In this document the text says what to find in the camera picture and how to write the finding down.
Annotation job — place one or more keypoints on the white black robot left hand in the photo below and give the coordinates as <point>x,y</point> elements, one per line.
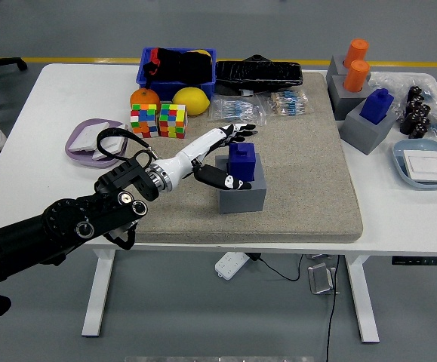
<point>188,151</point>

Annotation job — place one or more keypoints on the blue square seal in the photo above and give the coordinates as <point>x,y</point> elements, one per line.
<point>374,107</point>
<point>242,162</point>

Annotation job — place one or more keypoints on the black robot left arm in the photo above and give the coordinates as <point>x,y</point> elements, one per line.
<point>33,234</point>

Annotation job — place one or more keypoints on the grey seal holder block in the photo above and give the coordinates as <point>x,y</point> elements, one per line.
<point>340,102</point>
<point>240,201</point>
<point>365,135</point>
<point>333,71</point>

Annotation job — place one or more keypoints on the orange cylinder seal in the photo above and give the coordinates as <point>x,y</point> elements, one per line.
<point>356,77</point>
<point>356,53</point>

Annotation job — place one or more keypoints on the colourful puzzle cube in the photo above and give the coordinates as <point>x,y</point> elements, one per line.
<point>172,120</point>
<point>143,120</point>

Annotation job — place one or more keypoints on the yellow lemon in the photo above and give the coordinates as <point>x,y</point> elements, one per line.
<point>190,101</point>

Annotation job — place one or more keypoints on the clear bag blue resistors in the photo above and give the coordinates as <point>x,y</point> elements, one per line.
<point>240,109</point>

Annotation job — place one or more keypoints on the blue plastic bin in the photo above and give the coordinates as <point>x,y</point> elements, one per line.
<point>169,86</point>

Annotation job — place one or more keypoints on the orange fruit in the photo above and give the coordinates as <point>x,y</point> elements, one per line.
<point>144,99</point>

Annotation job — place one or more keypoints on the black cloth bag red trim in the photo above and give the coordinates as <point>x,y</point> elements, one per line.
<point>188,66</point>

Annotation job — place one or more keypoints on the yellow object in bin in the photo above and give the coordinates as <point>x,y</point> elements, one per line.
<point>203,51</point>

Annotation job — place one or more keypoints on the black wrapped keyboard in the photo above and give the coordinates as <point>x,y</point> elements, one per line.
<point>259,73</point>

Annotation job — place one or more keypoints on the clear bag tan resistors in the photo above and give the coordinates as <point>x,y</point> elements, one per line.
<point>288,103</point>

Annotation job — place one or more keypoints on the grey-brown speckled mat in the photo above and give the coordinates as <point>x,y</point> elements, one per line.
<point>297,181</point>

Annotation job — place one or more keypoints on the purple tray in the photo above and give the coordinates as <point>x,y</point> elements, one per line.
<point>71,151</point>

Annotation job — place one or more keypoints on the white power strip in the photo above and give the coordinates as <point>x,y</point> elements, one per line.
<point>229,265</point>

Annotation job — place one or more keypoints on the white table leg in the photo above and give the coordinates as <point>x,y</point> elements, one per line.
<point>363,301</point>
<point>97,294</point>

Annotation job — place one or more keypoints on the black office chair base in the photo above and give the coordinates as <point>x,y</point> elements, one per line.
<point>7,62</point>

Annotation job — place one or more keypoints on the light blue tray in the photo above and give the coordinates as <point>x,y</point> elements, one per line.
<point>398,158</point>

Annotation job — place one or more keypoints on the black table control panel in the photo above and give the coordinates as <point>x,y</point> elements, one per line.
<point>422,260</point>

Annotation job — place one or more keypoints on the silver metal bracket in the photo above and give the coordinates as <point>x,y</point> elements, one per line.
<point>320,279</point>

